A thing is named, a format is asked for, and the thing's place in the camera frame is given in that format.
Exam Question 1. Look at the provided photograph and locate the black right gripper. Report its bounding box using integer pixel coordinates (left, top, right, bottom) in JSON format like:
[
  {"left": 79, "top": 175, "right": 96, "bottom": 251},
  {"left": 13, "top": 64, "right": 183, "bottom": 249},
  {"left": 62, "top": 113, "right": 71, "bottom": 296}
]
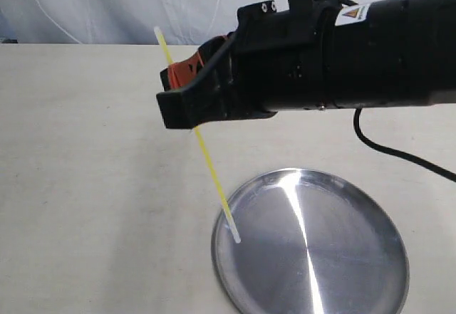
[{"left": 157, "top": 0, "right": 337, "bottom": 130}]

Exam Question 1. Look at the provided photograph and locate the yellow plastic straw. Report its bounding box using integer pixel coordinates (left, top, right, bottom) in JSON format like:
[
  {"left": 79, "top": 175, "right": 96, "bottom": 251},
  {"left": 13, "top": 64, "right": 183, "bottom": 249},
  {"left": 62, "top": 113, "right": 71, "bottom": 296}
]
[{"left": 154, "top": 26, "right": 242, "bottom": 244}]

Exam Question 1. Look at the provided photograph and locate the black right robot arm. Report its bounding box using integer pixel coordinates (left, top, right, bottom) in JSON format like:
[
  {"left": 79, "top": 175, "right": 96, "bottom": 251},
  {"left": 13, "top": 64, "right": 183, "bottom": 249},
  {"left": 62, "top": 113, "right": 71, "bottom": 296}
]
[{"left": 157, "top": 0, "right": 455, "bottom": 129}]

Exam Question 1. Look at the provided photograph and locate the round silver metal plate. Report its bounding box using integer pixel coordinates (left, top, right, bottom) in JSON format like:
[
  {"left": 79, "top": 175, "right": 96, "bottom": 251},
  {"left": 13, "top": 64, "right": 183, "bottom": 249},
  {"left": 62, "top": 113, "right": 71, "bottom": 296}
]
[{"left": 211, "top": 168, "right": 410, "bottom": 313}]

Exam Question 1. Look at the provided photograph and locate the black cable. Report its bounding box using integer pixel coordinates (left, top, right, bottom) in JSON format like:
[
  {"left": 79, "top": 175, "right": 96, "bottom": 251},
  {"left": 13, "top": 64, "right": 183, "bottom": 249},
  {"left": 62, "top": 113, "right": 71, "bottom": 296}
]
[{"left": 338, "top": 0, "right": 456, "bottom": 182}]

